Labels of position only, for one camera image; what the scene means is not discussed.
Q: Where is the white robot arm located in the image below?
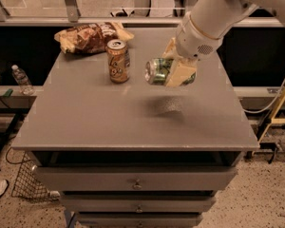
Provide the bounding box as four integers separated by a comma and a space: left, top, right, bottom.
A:
162, 0, 285, 87

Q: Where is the clear plastic water bottle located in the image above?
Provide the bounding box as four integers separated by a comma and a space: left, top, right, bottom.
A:
11, 65, 34, 95

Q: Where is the brown chip bag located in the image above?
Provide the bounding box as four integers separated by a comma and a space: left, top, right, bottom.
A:
54, 22, 134, 54

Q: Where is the yellow metal frame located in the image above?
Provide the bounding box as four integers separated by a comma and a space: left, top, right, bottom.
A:
255, 73, 285, 157

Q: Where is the top grey drawer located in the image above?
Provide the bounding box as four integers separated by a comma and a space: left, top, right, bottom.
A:
33, 166, 237, 191

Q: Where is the green soda can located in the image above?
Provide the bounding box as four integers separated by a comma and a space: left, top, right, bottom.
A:
144, 57, 197, 86

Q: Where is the bottom grey drawer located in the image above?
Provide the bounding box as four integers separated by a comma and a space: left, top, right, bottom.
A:
78, 213, 202, 228

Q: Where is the grey drawer cabinet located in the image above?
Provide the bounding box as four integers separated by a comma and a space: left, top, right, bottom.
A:
11, 27, 260, 228

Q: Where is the black wire basket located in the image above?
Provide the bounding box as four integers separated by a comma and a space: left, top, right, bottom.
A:
11, 154, 60, 203

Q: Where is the grey drawer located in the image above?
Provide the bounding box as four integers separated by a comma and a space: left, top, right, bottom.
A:
33, 166, 237, 191
78, 213, 202, 228
61, 193, 216, 213

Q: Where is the middle grey drawer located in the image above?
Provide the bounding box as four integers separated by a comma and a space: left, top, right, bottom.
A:
61, 193, 216, 213

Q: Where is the metal railing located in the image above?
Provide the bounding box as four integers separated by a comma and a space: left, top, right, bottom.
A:
0, 0, 285, 29

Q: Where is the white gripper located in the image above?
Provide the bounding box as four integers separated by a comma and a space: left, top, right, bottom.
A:
162, 12, 222, 87

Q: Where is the orange soda can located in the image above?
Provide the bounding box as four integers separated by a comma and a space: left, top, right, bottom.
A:
106, 39, 130, 84

